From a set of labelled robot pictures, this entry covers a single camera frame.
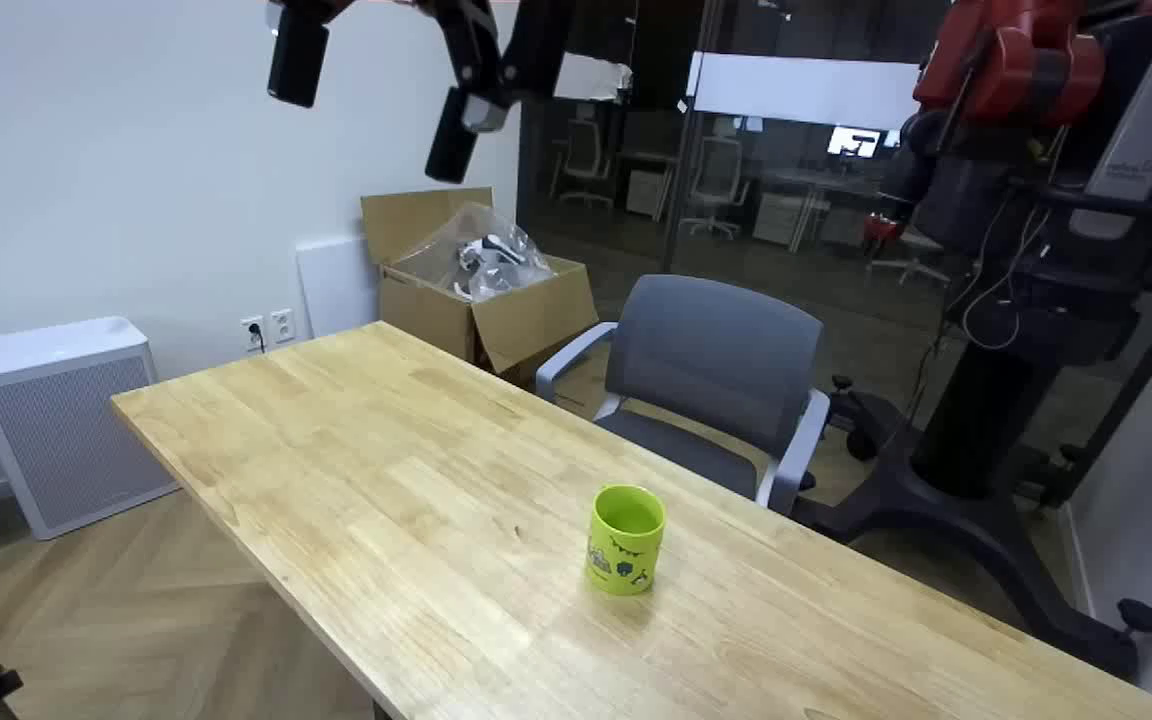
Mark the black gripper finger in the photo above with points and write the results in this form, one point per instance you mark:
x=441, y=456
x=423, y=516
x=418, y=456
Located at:
x=296, y=55
x=455, y=135

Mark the green mug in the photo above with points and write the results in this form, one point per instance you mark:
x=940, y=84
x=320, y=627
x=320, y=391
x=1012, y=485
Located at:
x=620, y=547

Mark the clear plastic bag in box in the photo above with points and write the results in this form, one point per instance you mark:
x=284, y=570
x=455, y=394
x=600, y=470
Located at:
x=482, y=260

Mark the open cardboard box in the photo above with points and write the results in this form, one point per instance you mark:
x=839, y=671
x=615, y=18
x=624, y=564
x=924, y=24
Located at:
x=523, y=327

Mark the dark office chair behind glass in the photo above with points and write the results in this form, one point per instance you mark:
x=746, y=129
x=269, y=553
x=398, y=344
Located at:
x=723, y=181

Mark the grey office chair white arms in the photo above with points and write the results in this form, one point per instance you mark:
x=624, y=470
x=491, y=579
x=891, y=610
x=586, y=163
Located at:
x=716, y=352

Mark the white frosted glass strip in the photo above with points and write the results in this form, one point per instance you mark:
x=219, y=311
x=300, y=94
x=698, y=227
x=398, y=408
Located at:
x=801, y=91

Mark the lit computer monitor behind glass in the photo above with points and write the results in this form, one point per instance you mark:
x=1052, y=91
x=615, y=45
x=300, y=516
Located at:
x=856, y=140

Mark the white air purifier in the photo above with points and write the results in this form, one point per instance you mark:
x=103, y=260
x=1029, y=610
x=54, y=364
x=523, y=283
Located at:
x=62, y=424

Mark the office chair with white base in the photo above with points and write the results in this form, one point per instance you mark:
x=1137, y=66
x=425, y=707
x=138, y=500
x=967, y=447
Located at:
x=908, y=260

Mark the red black Baxter robot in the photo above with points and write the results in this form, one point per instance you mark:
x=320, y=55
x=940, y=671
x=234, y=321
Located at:
x=1001, y=62

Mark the white wall panel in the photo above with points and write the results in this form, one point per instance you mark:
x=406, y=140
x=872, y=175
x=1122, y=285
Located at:
x=332, y=285

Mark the white wall outlet with plug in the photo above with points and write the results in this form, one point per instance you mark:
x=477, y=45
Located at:
x=254, y=335

